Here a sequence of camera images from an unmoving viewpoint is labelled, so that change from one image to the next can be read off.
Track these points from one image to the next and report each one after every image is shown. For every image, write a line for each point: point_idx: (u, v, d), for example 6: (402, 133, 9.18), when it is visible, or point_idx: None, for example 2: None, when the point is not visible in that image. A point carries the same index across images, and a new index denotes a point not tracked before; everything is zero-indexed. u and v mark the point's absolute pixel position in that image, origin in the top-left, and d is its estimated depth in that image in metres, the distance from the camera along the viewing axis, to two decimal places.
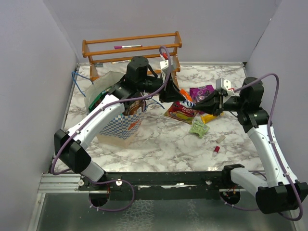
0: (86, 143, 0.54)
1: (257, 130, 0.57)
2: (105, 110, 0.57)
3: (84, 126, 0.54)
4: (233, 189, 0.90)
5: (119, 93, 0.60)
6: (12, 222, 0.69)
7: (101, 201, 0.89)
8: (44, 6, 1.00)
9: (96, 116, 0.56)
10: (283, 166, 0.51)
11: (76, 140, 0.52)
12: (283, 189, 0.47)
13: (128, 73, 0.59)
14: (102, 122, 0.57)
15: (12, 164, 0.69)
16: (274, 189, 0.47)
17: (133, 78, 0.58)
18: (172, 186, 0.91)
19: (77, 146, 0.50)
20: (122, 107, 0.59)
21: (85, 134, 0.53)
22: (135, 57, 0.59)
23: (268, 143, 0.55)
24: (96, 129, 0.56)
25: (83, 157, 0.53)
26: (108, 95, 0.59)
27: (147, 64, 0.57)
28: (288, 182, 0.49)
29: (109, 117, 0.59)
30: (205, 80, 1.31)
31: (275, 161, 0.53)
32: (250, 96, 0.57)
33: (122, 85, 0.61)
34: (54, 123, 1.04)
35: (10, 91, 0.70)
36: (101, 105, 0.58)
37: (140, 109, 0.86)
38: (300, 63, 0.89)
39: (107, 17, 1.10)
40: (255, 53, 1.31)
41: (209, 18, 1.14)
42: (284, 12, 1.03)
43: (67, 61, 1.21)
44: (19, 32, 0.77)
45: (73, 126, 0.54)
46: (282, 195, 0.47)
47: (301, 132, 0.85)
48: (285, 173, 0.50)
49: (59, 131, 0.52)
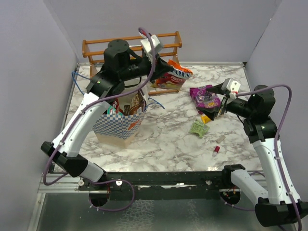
0: (75, 151, 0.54)
1: (263, 144, 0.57)
2: (85, 113, 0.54)
3: (68, 135, 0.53)
4: (233, 189, 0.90)
5: (99, 87, 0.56)
6: (12, 221, 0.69)
7: (101, 201, 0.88)
8: (44, 6, 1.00)
9: (78, 122, 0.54)
10: (286, 185, 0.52)
11: (62, 152, 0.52)
12: (285, 209, 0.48)
13: (107, 63, 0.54)
14: (86, 127, 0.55)
15: (12, 164, 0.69)
16: (275, 207, 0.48)
17: (113, 67, 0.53)
18: (172, 186, 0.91)
19: (64, 159, 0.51)
20: (105, 105, 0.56)
21: (70, 144, 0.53)
22: (113, 43, 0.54)
23: (273, 160, 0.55)
24: (82, 134, 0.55)
25: (73, 164, 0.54)
26: (87, 93, 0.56)
27: (126, 49, 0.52)
28: (290, 200, 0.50)
29: (94, 119, 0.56)
30: (205, 80, 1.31)
31: (279, 178, 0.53)
32: (259, 107, 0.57)
33: (101, 78, 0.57)
34: (54, 122, 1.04)
35: (10, 91, 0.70)
36: (81, 108, 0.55)
37: (140, 109, 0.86)
38: (300, 62, 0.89)
39: (107, 17, 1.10)
40: (255, 53, 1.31)
41: (209, 18, 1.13)
42: (284, 12, 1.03)
43: (67, 61, 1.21)
44: (19, 32, 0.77)
45: (57, 136, 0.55)
46: (283, 213, 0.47)
47: (301, 132, 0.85)
48: (288, 192, 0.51)
49: (45, 144, 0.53)
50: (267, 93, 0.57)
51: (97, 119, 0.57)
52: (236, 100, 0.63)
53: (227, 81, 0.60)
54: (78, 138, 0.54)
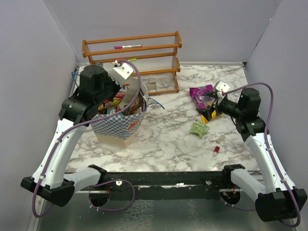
0: (58, 182, 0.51)
1: (254, 137, 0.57)
2: (62, 141, 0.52)
3: (47, 167, 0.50)
4: (233, 189, 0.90)
5: (71, 111, 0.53)
6: (12, 221, 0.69)
7: (101, 201, 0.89)
8: (44, 7, 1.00)
9: (56, 152, 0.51)
10: (280, 173, 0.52)
11: (44, 185, 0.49)
12: (282, 196, 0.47)
13: (82, 84, 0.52)
14: (66, 155, 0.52)
15: (12, 163, 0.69)
16: (272, 195, 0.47)
17: (89, 88, 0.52)
18: (172, 186, 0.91)
19: (48, 192, 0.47)
20: (82, 128, 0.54)
21: (52, 176, 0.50)
22: (88, 67, 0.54)
23: (265, 151, 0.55)
24: (62, 163, 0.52)
25: (60, 192, 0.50)
26: (60, 119, 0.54)
27: (103, 71, 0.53)
28: (286, 188, 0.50)
29: (72, 145, 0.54)
30: (205, 80, 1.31)
31: (272, 168, 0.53)
32: (248, 105, 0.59)
33: (73, 101, 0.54)
34: (54, 123, 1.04)
35: (10, 91, 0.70)
36: (57, 135, 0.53)
37: (140, 109, 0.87)
38: (300, 62, 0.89)
39: (107, 17, 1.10)
40: (255, 53, 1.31)
41: (210, 17, 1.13)
42: (284, 12, 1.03)
43: (67, 62, 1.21)
44: (19, 32, 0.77)
45: (36, 171, 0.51)
46: (279, 201, 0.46)
47: (301, 132, 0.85)
48: (282, 180, 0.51)
49: (25, 180, 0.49)
50: (254, 93, 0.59)
51: (76, 143, 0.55)
52: (227, 102, 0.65)
53: (216, 83, 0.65)
54: (59, 168, 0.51)
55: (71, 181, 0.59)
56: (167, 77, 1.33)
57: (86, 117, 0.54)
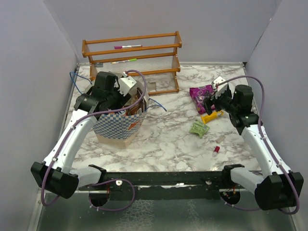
0: (68, 167, 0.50)
1: (248, 129, 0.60)
2: (76, 128, 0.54)
3: (60, 151, 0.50)
4: (233, 189, 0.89)
5: (85, 105, 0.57)
6: (12, 221, 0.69)
7: (101, 201, 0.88)
8: (44, 7, 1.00)
9: (69, 137, 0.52)
10: (275, 158, 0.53)
11: (56, 168, 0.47)
12: (278, 180, 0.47)
13: (96, 83, 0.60)
14: (77, 141, 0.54)
15: (12, 164, 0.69)
16: (269, 179, 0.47)
17: (103, 86, 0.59)
18: (172, 186, 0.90)
19: (60, 173, 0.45)
20: (94, 119, 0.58)
21: (64, 160, 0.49)
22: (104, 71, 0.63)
23: (260, 140, 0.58)
24: (73, 149, 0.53)
25: (70, 179, 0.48)
26: (75, 109, 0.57)
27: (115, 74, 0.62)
28: (282, 172, 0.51)
29: (83, 134, 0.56)
30: (205, 80, 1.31)
31: (268, 154, 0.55)
32: (242, 100, 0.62)
33: (87, 96, 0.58)
34: (54, 123, 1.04)
35: (9, 92, 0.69)
36: (70, 124, 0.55)
37: (140, 110, 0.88)
38: (300, 62, 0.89)
39: (107, 17, 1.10)
40: (255, 53, 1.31)
41: (210, 17, 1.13)
42: (285, 12, 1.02)
43: (67, 61, 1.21)
44: (19, 32, 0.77)
45: (47, 155, 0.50)
46: (277, 186, 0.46)
47: (301, 133, 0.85)
48: (278, 164, 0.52)
49: (36, 164, 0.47)
50: (247, 88, 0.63)
51: (85, 134, 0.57)
52: (225, 97, 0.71)
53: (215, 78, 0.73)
54: (70, 153, 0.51)
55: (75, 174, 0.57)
56: (167, 77, 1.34)
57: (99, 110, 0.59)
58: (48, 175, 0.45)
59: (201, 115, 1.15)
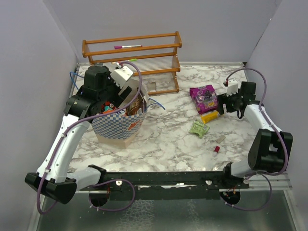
0: (63, 176, 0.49)
1: (249, 105, 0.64)
2: (67, 135, 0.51)
3: (53, 161, 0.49)
4: (233, 189, 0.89)
5: (76, 108, 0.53)
6: (12, 221, 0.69)
7: (101, 201, 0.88)
8: (44, 8, 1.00)
9: (61, 146, 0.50)
10: (268, 121, 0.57)
11: (50, 179, 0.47)
12: (269, 133, 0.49)
13: (86, 83, 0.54)
14: (71, 148, 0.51)
15: (12, 164, 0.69)
16: (259, 132, 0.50)
17: (93, 86, 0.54)
18: (172, 186, 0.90)
19: (53, 186, 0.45)
20: (86, 123, 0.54)
21: (57, 170, 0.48)
22: (93, 66, 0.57)
23: (259, 112, 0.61)
24: (67, 157, 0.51)
25: (64, 188, 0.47)
26: (66, 115, 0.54)
27: (106, 70, 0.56)
28: (273, 130, 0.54)
29: (77, 140, 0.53)
30: (205, 80, 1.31)
31: (263, 120, 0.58)
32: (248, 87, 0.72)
33: (77, 98, 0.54)
34: (54, 123, 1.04)
35: (9, 91, 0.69)
36: (61, 131, 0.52)
37: (140, 110, 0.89)
38: (299, 63, 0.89)
39: (107, 17, 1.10)
40: (255, 53, 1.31)
41: (210, 17, 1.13)
42: (285, 12, 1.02)
43: (67, 61, 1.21)
44: (19, 32, 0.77)
45: (41, 165, 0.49)
46: (266, 138, 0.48)
47: (300, 133, 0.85)
48: (270, 124, 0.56)
49: (30, 175, 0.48)
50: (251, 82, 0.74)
51: (80, 138, 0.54)
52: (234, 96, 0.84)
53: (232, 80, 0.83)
54: (64, 162, 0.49)
55: (73, 178, 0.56)
56: (167, 77, 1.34)
57: (91, 113, 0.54)
58: (41, 188, 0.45)
59: (201, 115, 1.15)
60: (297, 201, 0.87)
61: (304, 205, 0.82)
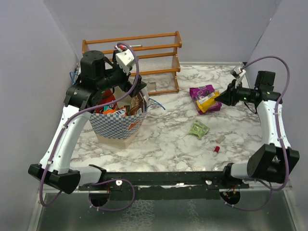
0: (65, 167, 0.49)
1: (264, 102, 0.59)
2: (68, 127, 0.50)
3: (55, 152, 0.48)
4: (233, 189, 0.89)
5: (76, 98, 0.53)
6: (12, 221, 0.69)
7: (101, 201, 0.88)
8: (44, 8, 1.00)
9: (63, 137, 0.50)
10: (278, 132, 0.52)
11: (53, 171, 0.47)
12: (274, 149, 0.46)
13: (83, 71, 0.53)
14: (72, 139, 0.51)
15: (12, 164, 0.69)
16: (263, 147, 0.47)
17: (91, 75, 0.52)
18: (172, 186, 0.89)
19: (57, 177, 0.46)
20: (87, 114, 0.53)
21: (59, 161, 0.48)
22: (88, 52, 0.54)
23: (272, 114, 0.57)
24: (69, 149, 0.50)
25: (69, 178, 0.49)
26: (66, 106, 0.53)
27: (103, 56, 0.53)
28: (280, 145, 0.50)
29: (78, 131, 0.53)
30: (205, 80, 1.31)
31: (273, 127, 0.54)
32: (263, 78, 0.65)
33: (77, 88, 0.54)
34: (54, 123, 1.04)
35: (10, 91, 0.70)
36: (62, 122, 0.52)
37: (141, 110, 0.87)
38: (299, 63, 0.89)
39: (107, 17, 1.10)
40: (255, 53, 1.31)
41: (210, 17, 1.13)
42: (285, 12, 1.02)
43: (67, 61, 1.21)
44: (19, 33, 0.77)
45: (43, 157, 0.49)
46: (270, 156, 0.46)
47: (300, 133, 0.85)
48: (279, 137, 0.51)
49: (32, 167, 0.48)
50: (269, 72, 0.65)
51: (81, 130, 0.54)
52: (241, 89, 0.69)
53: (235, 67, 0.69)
54: (66, 153, 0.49)
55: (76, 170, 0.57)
56: (167, 78, 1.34)
57: (91, 104, 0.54)
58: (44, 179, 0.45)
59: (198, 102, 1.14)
60: (297, 201, 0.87)
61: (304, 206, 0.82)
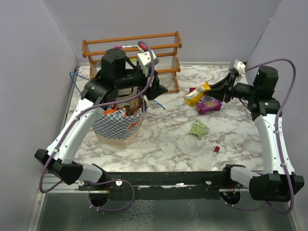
0: (69, 158, 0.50)
1: (263, 118, 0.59)
2: (80, 119, 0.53)
3: (62, 141, 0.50)
4: (233, 189, 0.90)
5: (93, 93, 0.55)
6: (12, 221, 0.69)
7: (101, 201, 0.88)
8: (44, 8, 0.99)
9: (73, 128, 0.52)
10: (281, 157, 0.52)
11: (57, 159, 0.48)
12: (277, 178, 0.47)
13: (103, 68, 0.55)
14: (81, 133, 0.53)
15: (12, 164, 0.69)
16: (267, 175, 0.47)
17: (109, 72, 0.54)
18: (172, 186, 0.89)
19: (59, 166, 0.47)
20: (99, 111, 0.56)
21: (65, 151, 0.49)
22: (110, 50, 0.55)
23: (272, 133, 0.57)
24: (76, 141, 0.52)
25: (71, 170, 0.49)
26: (81, 99, 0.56)
27: (124, 56, 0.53)
28: (284, 172, 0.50)
29: (88, 125, 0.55)
30: (205, 80, 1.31)
31: (275, 151, 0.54)
32: (264, 83, 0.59)
33: (96, 84, 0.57)
34: (54, 123, 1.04)
35: (10, 91, 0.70)
36: (75, 114, 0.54)
37: (141, 110, 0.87)
38: (299, 63, 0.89)
39: (107, 17, 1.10)
40: (255, 53, 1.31)
41: (210, 17, 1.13)
42: (285, 12, 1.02)
43: (67, 61, 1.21)
44: (19, 33, 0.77)
45: (51, 144, 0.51)
46: (274, 183, 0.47)
47: (300, 132, 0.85)
48: (282, 164, 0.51)
49: (39, 151, 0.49)
50: (272, 71, 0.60)
51: (91, 125, 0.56)
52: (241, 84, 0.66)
53: (234, 62, 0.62)
54: (73, 145, 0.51)
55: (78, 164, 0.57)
56: (167, 77, 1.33)
57: (106, 101, 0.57)
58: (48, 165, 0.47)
59: None
60: (297, 201, 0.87)
61: (304, 206, 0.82)
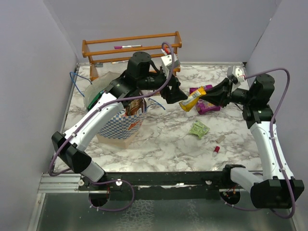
0: (84, 145, 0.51)
1: (259, 125, 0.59)
2: (101, 110, 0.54)
3: (81, 128, 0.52)
4: (233, 189, 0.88)
5: (117, 90, 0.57)
6: (12, 221, 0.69)
7: (101, 201, 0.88)
8: (44, 8, 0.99)
9: (93, 117, 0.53)
10: (279, 162, 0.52)
11: (73, 143, 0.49)
12: (277, 184, 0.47)
13: (128, 69, 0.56)
14: (100, 123, 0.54)
15: (12, 164, 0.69)
16: (267, 181, 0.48)
17: (134, 73, 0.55)
18: (172, 186, 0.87)
19: (73, 150, 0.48)
20: (121, 106, 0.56)
21: (82, 137, 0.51)
22: (138, 52, 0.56)
23: (269, 139, 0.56)
24: (94, 130, 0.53)
25: (82, 157, 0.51)
26: (106, 93, 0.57)
27: (149, 59, 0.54)
28: (283, 177, 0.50)
29: (108, 118, 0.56)
30: (205, 80, 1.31)
31: (273, 157, 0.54)
32: (259, 93, 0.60)
33: (120, 82, 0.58)
34: (54, 123, 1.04)
35: (10, 91, 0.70)
36: (97, 105, 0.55)
37: (140, 110, 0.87)
38: (299, 63, 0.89)
39: (107, 17, 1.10)
40: (255, 53, 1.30)
41: (210, 17, 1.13)
42: (285, 12, 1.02)
43: (67, 61, 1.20)
44: (19, 33, 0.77)
45: (70, 128, 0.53)
46: (275, 188, 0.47)
47: (301, 132, 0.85)
48: (281, 169, 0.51)
49: (57, 134, 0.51)
50: (268, 81, 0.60)
51: (110, 118, 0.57)
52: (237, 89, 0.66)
53: (232, 69, 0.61)
54: (90, 133, 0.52)
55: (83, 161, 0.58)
56: None
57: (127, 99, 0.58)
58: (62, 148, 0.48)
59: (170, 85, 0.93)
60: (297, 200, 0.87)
61: (303, 205, 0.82)
